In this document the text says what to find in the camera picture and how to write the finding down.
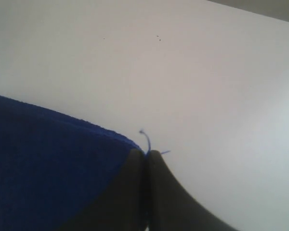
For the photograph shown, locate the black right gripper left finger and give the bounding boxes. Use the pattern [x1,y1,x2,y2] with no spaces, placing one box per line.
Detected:
[60,149,147,231]

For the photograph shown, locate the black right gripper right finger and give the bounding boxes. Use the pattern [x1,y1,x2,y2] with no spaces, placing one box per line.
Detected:
[146,151,235,231]

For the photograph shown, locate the blue microfiber towel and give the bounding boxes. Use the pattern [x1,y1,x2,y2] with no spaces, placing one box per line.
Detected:
[0,96,149,231]

